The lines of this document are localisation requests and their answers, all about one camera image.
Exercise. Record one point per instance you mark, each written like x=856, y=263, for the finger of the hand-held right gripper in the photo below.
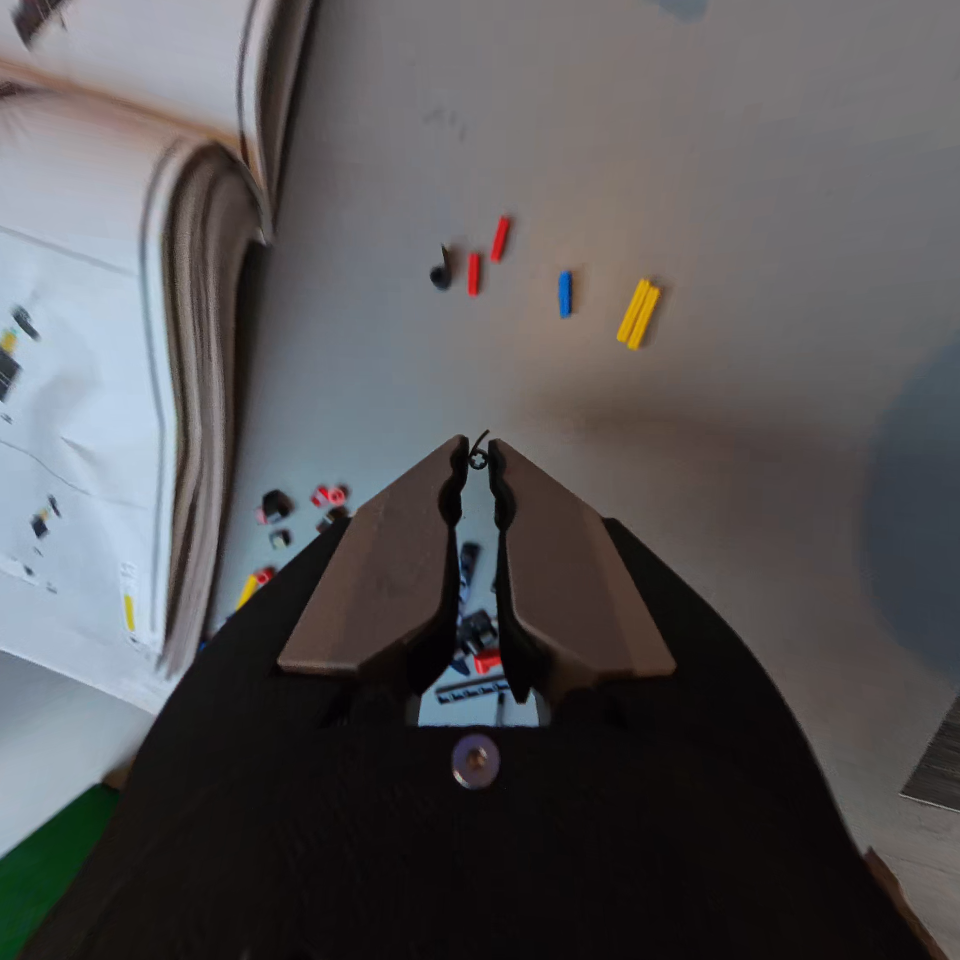
x=941, y=765

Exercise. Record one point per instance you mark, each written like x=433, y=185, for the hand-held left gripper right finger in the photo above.
x=585, y=592

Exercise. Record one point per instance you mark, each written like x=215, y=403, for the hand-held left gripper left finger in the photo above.
x=367, y=592

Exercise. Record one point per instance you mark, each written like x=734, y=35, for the pile of small toy bricks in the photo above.
x=277, y=506

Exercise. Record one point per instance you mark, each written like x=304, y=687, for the small black toy connector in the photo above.
x=442, y=271
x=478, y=457

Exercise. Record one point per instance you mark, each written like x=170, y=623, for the blue toy pin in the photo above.
x=565, y=294

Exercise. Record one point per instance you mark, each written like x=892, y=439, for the red toy axle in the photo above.
x=474, y=274
x=500, y=238

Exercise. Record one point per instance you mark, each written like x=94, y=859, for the instruction booklet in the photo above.
x=75, y=412

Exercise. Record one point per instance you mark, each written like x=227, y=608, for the green plastic bin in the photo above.
x=37, y=885

